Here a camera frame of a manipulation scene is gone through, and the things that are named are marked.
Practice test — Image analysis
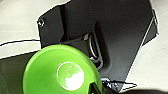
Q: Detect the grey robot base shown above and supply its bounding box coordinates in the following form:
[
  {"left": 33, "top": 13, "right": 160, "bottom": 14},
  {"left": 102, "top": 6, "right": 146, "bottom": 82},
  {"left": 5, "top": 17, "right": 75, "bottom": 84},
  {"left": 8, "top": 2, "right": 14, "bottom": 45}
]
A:
[{"left": 35, "top": 0, "right": 160, "bottom": 93}]

